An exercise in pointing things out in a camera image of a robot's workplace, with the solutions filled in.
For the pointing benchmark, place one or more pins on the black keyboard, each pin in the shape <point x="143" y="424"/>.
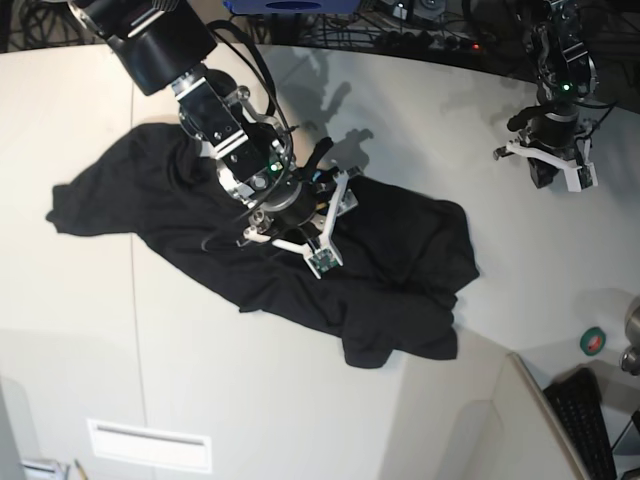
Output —
<point x="576" y="402"/>

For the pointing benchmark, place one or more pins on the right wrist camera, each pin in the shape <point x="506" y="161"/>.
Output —
<point x="323" y="260"/>

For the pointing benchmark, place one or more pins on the silver metal cylinder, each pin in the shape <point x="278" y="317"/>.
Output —
<point x="629" y="360"/>

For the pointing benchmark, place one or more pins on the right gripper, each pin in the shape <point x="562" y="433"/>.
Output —
<point x="301" y="217"/>

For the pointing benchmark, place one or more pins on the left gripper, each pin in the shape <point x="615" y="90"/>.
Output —
<point x="555" y="128"/>

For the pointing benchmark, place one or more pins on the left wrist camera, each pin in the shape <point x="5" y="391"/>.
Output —
<point x="581" y="177"/>

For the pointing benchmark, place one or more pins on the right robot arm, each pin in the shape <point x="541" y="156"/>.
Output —
<point x="164" y="44"/>

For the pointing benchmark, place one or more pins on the green tape roll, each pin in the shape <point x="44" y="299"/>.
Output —
<point x="592" y="341"/>

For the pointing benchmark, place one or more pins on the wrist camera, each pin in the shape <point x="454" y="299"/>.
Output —
<point x="323" y="260"/>
<point x="581" y="177"/>

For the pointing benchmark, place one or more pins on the power strip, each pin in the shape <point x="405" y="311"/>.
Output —
<point x="417" y="42"/>

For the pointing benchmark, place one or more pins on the pencil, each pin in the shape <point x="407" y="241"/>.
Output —
<point x="81" y="472"/>

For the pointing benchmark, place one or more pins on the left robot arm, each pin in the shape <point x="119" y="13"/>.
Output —
<point x="563" y="68"/>

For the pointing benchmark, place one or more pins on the black t-shirt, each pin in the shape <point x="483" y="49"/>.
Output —
<point x="405" y="256"/>

